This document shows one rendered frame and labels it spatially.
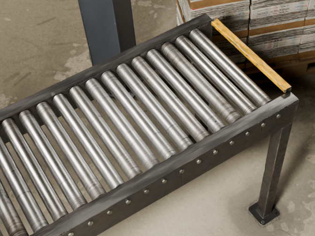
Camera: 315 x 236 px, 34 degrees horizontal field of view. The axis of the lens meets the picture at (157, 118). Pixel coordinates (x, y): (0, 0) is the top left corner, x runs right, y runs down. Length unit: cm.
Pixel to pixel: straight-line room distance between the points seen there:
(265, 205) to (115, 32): 107
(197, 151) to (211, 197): 85
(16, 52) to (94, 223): 186
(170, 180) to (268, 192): 71
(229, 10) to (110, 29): 58
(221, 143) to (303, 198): 94
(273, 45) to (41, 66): 134
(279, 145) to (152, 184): 58
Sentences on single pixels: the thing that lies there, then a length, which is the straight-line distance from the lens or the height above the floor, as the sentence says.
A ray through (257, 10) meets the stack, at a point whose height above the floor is 54.
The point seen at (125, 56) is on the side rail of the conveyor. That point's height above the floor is 80.
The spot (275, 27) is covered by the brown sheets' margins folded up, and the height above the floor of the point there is 40.
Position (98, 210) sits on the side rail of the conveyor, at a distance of 157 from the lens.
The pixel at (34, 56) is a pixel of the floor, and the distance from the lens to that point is 322.
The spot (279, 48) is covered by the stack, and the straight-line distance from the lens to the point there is 278.
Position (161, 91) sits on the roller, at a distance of 182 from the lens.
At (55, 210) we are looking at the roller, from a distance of 160.
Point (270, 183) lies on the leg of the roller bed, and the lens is 219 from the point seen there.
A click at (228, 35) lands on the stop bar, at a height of 82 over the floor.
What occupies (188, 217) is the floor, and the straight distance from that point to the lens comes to 244.
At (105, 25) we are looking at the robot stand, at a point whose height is 50.
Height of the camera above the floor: 216
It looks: 52 degrees down
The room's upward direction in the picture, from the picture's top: 5 degrees counter-clockwise
